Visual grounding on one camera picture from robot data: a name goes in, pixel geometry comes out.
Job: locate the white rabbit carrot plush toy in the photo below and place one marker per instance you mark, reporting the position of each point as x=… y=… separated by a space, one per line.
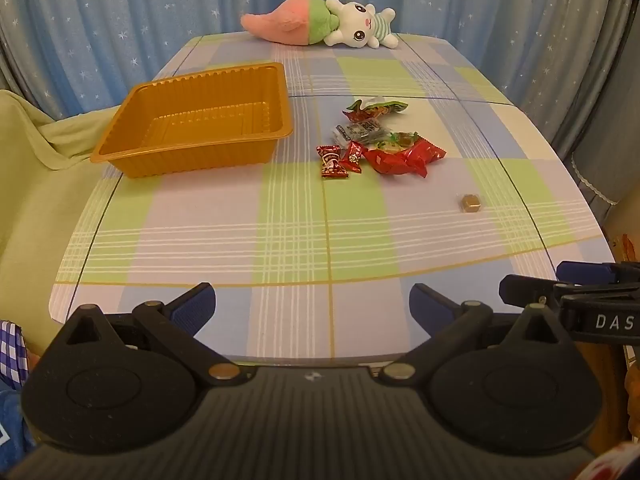
x=350 y=17

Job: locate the large red candy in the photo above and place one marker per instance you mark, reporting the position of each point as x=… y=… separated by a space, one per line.
x=390 y=161

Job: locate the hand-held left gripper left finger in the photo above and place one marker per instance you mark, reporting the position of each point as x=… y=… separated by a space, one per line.
x=197 y=307

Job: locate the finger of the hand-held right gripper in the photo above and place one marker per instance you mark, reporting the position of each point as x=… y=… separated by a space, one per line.
x=585 y=271
x=525 y=289

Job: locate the red white print candy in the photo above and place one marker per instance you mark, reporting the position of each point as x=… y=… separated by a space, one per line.
x=427 y=152

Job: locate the red white patterned garment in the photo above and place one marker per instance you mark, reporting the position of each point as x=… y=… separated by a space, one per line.
x=612 y=465

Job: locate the yellow green candy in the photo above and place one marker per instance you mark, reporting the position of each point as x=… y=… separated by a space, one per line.
x=397 y=140

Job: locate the cardboard box red print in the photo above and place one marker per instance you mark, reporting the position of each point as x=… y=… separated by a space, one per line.
x=627 y=240

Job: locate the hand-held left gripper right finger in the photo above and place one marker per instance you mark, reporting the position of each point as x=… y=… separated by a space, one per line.
x=430 y=307

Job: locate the light green cloth cover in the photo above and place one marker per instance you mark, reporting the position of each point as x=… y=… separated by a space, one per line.
x=30 y=200

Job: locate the gold foil cube candy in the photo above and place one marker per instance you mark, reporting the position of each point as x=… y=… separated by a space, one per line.
x=469 y=203

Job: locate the blue checked cloth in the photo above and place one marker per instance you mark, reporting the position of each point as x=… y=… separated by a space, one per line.
x=11 y=350

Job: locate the green silver snack packet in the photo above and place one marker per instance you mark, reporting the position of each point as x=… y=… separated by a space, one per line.
x=380 y=108

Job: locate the grey dark print snack packet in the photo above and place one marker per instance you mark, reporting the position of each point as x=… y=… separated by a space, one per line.
x=357 y=131

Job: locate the blue patterned garment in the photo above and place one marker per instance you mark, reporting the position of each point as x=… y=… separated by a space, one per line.
x=12 y=425

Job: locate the small dark red candy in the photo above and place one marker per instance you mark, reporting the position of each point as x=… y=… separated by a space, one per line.
x=331 y=160

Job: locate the orange plastic tray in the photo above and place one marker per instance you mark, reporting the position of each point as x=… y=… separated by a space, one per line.
x=150 y=161

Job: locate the blue star print curtain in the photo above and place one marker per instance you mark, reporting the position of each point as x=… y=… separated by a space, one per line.
x=150 y=0

